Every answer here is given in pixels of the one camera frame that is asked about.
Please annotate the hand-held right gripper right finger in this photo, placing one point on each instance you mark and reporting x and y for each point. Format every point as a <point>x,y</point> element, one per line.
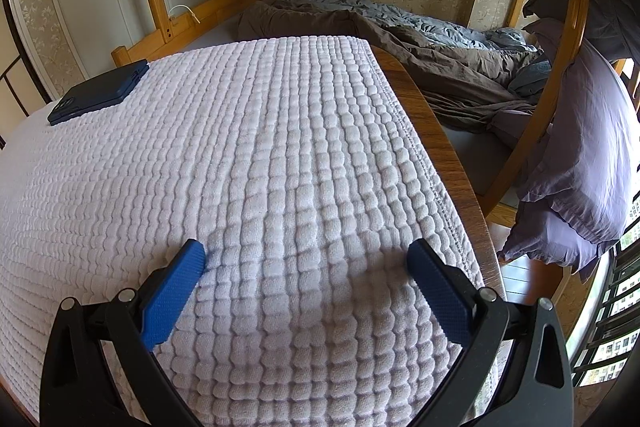
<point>440,302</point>

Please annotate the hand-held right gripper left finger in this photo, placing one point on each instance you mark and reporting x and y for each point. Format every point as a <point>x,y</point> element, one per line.
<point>170,302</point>

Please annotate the white quilted mat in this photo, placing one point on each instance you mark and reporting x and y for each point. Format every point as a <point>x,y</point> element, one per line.
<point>275,182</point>

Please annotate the black window railing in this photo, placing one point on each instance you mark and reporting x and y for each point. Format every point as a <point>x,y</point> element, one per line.
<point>595,342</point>

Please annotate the purple pillowcase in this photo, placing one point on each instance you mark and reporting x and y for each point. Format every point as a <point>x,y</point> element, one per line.
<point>585,147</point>

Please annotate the dark blue phone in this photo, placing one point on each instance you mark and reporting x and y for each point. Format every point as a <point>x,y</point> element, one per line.
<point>100,92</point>

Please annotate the brown-grey duvet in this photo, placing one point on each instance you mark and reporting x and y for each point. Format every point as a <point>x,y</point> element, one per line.
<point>450,72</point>

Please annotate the paper folding screen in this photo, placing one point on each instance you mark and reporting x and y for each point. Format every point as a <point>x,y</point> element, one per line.
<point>15,82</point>

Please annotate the blue-grey duvet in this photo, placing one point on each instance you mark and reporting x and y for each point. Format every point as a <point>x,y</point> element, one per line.
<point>425,19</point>

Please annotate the grey hanging cloth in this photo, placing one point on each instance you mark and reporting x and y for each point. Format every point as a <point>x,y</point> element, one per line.
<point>600,7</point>

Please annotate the wooden bunk bed frame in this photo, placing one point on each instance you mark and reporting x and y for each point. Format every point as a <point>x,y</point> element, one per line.
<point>567,57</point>

